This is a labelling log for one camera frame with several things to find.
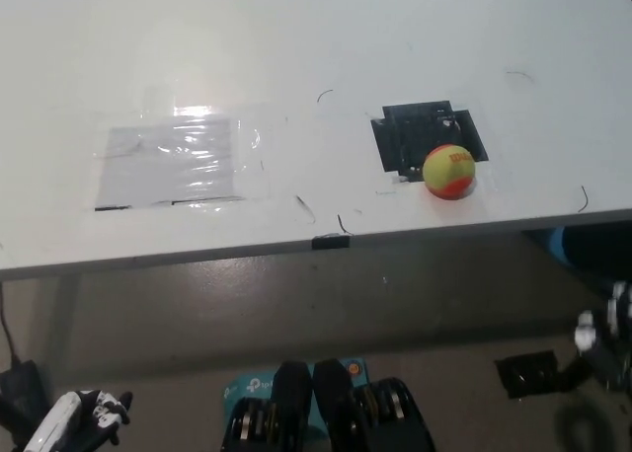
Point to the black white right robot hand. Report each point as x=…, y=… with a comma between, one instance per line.
x=617, y=353

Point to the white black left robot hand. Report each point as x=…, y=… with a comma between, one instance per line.
x=59, y=420

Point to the yellow orange small tennis ball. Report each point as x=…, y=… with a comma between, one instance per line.
x=449, y=173

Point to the black power adapter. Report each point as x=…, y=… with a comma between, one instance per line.
x=22, y=388

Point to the blue object under table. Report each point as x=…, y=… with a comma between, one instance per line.
x=555, y=247

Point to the clear plastic sheet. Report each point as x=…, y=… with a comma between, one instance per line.
x=163, y=166

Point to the black tape patch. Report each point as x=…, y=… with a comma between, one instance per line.
x=410, y=136

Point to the small black tape strip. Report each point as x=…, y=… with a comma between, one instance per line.
x=331, y=242

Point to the clear plastic film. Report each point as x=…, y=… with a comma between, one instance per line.
x=252, y=175

